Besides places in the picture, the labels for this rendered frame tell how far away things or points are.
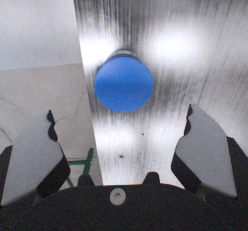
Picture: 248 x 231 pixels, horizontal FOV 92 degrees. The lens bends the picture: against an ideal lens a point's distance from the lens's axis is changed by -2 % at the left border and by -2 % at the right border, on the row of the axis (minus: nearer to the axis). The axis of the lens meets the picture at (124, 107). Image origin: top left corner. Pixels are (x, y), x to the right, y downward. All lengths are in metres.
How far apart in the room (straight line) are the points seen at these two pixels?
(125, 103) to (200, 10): 0.17
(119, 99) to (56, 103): 1.20
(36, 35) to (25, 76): 1.13
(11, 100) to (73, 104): 0.59
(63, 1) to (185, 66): 0.20
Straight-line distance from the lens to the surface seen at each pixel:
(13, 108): 1.62
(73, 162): 1.57
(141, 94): 0.15
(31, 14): 0.24
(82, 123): 1.38
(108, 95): 0.15
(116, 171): 0.39
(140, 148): 0.32
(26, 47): 0.25
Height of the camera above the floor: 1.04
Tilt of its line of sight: 59 degrees down
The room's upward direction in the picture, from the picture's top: 178 degrees clockwise
